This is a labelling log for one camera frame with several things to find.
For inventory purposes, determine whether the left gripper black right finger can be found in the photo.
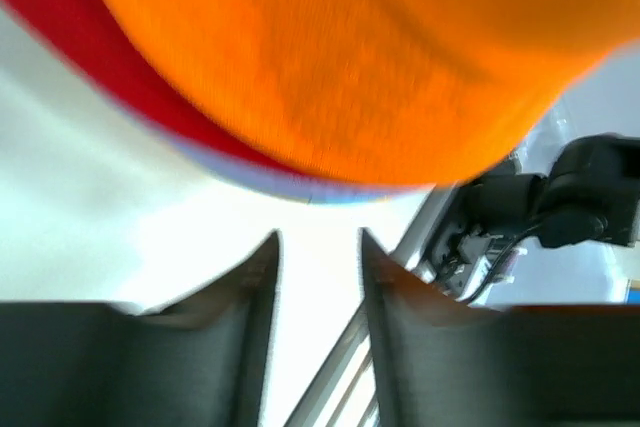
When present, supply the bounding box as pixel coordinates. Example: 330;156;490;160
360;231;639;426

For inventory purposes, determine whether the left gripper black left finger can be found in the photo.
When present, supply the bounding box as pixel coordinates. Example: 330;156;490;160
1;232;280;426

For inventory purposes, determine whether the lavender bucket hat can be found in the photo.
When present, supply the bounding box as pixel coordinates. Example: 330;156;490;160
102;94;431;205

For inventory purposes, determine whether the orange bucket hat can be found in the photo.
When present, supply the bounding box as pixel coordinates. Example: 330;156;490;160
102;0;639;186

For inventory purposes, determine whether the red bucket hat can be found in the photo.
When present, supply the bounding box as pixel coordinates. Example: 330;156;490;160
2;0;322;185

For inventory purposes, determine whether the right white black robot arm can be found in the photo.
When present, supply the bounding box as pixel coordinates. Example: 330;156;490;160
465;134;639;249

